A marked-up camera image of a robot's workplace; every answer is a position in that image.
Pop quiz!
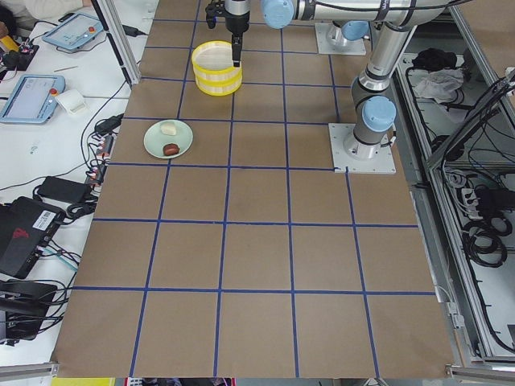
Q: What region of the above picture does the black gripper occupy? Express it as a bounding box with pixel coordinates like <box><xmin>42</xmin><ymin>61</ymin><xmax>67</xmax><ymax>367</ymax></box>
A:
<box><xmin>225</xmin><ymin>0</ymin><xmax>250</xmax><ymax>67</ymax></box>

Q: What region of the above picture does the yellow steamer layer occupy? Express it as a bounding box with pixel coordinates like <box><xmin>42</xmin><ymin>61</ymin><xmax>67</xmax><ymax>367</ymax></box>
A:
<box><xmin>196</xmin><ymin>72</ymin><xmax>242</xmax><ymax>97</ymax></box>
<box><xmin>192</xmin><ymin>40</ymin><xmax>242</xmax><ymax>83</ymax></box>

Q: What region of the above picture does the white steamed bun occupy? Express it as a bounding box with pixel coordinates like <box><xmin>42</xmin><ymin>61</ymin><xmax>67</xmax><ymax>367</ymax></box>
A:
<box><xmin>159</xmin><ymin>121</ymin><xmax>177</xmax><ymax>136</ymax></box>

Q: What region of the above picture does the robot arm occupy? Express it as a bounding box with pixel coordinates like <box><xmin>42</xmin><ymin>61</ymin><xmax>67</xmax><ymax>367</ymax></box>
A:
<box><xmin>261</xmin><ymin>1</ymin><xmax>451</xmax><ymax>160</ymax></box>
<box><xmin>205</xmin><ymin>1</ymin><xmax>369</xmax><ymax>68</ymax></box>

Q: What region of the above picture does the pale green plate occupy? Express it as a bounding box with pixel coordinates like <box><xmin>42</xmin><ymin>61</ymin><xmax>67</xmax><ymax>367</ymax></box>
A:
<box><xmin>143</xmin><ymin>120</ymin><xmax>194</xmax><ymax>159</ymax></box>

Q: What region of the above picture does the upper blue teach pendant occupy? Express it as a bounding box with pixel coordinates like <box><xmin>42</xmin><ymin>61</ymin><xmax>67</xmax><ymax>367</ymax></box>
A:
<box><xmin>42</xmin><ymin>13</ymin><xmax>104</xmax><ymax>51</ymax></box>

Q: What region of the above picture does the blue teach pendant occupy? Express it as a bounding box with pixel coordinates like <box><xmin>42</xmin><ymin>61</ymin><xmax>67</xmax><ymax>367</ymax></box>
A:
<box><xmin>1</xmin><ymin>75</ymin><xmax>66</xmax><ymax>124</ymax></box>
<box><xmin>42</xmin><ymin>13</ymin><xmax>104</xmax><ymax>51</ymax></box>

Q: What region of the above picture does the white small box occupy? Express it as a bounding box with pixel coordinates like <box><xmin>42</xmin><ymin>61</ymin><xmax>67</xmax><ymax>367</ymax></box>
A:
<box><xmin>55</xmin><ymin>89</ymin><xmax>88</xmax><ymax>116</ymax></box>

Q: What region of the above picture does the black cloth bundle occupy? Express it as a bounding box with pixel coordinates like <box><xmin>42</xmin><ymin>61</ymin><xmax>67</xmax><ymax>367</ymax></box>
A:
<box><xmin>412</xmin><ymin>48</ymin><xmax>457</xmax><ymax>72</ymax></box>

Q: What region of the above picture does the power strip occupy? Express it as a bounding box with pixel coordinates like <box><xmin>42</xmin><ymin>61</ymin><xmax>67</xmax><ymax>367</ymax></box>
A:
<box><xmin>85</xmin><ymin>133</ymin><xmax>116</xmax><ymax>187</ymax></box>

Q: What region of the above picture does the white cloth bundle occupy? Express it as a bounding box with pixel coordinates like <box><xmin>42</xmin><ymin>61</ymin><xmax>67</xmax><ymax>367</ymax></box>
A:
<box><xmin>414</xmin><ymin>69</ymin><xmax>464</xmax><ymax>103</ymax></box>

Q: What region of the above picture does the lower blue teach pendant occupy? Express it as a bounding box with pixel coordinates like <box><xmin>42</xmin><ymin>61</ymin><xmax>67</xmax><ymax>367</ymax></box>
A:
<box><xmin>1</xmin><ymin>75</ymin><xmax>66</xmax><ymax>124</ymax></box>

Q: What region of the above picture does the black power adapter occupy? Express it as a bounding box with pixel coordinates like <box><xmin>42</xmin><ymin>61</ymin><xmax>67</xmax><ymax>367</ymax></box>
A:
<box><xmin>37</xmin><ymin>176</ymin><xmax>92</xmax><ymax>203</ymax></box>

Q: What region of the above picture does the black computer box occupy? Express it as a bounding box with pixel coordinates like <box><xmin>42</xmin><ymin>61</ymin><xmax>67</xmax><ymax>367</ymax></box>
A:
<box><xmin>1</xmin><ymin>196</ymin><xmax>65</xmax><ymax>279</ymax></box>

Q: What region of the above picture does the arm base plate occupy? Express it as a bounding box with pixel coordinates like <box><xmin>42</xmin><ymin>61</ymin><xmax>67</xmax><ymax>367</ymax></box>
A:
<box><xmin>328</xmin><ymin>123</ymin><xmax>396</xmax><ymax>175</ymax></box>
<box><xmin>315</xmin><ymin>20</ymin><xmax>369</xmax><ymax>55</ymax></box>

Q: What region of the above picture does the aluminium frame post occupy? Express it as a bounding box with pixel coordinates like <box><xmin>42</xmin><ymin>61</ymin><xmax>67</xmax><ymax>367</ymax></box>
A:
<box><xmin>92</xmin><ymin>0</ymin><xmax>142</xmax><ymax>88</ymax></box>

